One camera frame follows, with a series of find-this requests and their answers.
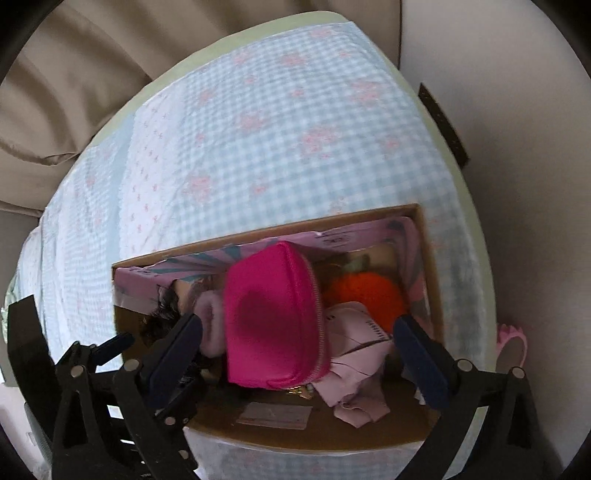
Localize beige curtain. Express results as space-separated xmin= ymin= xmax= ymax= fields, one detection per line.
xmin=1 ymin=1 xmax=402 ymax=217

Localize pink cloth garment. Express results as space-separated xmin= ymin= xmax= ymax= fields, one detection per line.
xmin=312 ymin=302 xmax=394 ymax=428

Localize pink round mirror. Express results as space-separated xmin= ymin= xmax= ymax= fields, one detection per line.
xmin=496 ymin=324 xmax=528 ymax=373

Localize green mattress sheet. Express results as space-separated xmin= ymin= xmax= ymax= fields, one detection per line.
xmin=0 ymin=11 xmax=498 ymax=480

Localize orange plush carrot toy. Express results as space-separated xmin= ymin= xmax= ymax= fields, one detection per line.
xmin=322 ymin=271 xmax=411 ymax=333

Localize pink cardboard box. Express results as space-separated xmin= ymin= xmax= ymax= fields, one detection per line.
xmin=112 ymin=204 xmax=443 ymax=453

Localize brown and white plush toy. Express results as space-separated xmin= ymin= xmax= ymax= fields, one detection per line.
xmin=312 ymin=243 xmax=400 ymax=286

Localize pink plush toy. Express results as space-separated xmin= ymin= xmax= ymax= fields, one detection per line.
xmin=193 ymin=290 xmax=226 ymax=358

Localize black patterned sock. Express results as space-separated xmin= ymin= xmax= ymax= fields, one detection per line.
xmin=138 ymin=276 xmax=209 ymax=347

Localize blue checked quilt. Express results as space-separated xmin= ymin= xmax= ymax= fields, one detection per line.
xmin=8 ymin=20 xmax=498 ymax=480

